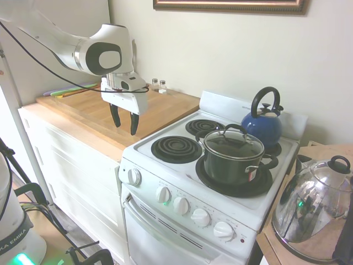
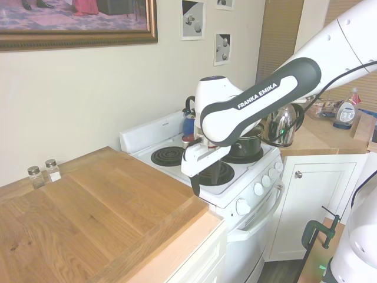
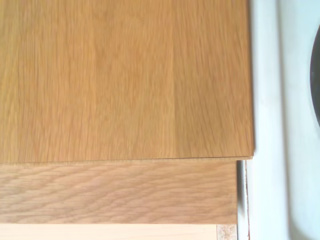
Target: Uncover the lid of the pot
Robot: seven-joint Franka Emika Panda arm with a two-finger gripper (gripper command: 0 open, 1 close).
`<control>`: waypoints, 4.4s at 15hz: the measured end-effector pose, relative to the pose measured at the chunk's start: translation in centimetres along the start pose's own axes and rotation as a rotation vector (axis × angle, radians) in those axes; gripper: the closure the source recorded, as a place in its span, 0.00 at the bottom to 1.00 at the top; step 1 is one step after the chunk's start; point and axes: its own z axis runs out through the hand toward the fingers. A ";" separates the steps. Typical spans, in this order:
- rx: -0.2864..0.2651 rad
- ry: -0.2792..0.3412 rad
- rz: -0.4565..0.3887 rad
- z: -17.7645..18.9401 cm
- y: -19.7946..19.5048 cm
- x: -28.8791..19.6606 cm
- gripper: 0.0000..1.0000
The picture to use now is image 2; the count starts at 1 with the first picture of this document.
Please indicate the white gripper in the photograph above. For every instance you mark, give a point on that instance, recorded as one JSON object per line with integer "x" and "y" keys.
{"x": 200, "y": 157}

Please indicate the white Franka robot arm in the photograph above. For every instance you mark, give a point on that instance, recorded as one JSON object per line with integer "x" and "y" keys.
{"x": 265, "y": 97}

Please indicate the dark green cooking pot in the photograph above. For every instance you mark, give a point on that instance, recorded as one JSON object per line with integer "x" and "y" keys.
{"x": 247, "y": 146}

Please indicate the large black coil burner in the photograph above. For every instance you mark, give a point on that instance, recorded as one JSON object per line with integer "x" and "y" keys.
{"x": 226, "y": 174}
{"x": 235, "y": 160}

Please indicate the white stove knob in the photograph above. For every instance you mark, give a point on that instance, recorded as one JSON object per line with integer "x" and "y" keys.
{"x": 243, "y": 207}
{"x": 272, "y": 172}
{"x": 258, "y": 189}
{"x": 266, "y": 180}
{"x": 278, "y": 166}

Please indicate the blue whistling kettle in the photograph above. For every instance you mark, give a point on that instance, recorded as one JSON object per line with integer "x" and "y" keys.
{"x": 188, "y": 123}

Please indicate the white electric stove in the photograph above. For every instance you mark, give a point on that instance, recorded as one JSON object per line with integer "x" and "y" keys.
{"x": 253, "y": 236}

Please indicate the white base cabinet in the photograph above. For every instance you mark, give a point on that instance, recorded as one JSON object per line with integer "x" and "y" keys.
{"x": 203, "y": 256}

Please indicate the silver cabinet knob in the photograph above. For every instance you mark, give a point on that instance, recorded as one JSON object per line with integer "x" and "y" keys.
{"x": 299, "y": 174}

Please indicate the stainless electric kettle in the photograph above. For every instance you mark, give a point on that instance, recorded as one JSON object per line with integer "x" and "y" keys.
{"x": 284, "y": 126}

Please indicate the large wooden butcher board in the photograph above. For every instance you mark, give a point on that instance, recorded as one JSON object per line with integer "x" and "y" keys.
{"x": 97, "y": 212}

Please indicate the white corner cabinet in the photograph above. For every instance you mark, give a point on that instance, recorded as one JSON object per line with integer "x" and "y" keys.
{"x": 318, "y": 200}

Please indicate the green metal clamp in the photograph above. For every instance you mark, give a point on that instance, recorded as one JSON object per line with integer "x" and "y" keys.
{"x": 312, "y": 228}

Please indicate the small grey shapes print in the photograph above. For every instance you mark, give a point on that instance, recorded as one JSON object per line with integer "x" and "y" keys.
{"x": 222, "y": 48}

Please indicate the clear plastic snack container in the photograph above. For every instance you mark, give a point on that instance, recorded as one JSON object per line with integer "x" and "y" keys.
{"x": 322, "y": 110}

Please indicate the wooden robot mounting board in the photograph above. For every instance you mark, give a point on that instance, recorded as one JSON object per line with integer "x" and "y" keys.
{"x": 316, "y": 259}

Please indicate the glass salt shaker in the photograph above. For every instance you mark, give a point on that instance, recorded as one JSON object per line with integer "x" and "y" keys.
{"x": 53, "y": 171}

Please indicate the clear dish soap bottle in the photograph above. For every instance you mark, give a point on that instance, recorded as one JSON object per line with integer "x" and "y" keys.
{"x": 347, "y": 109}

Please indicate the large grey shapes print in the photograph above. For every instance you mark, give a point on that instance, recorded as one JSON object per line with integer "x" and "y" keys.
{"x": 193, "y": 20}

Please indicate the light wooden block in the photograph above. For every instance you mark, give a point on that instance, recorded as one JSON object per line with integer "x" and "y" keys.
{"x": 365, "y": 126}

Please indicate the glass pepper shaker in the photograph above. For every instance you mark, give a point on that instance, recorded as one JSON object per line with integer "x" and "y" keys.
{"x": 36, "y": 178}

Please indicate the cropped grey shapes print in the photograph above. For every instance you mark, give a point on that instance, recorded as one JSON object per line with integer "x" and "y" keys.
{"x": 225, "y": 3}

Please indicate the gold framed painting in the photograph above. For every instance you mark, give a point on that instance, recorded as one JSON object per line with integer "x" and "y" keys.
{"x": 76, "y": 17}

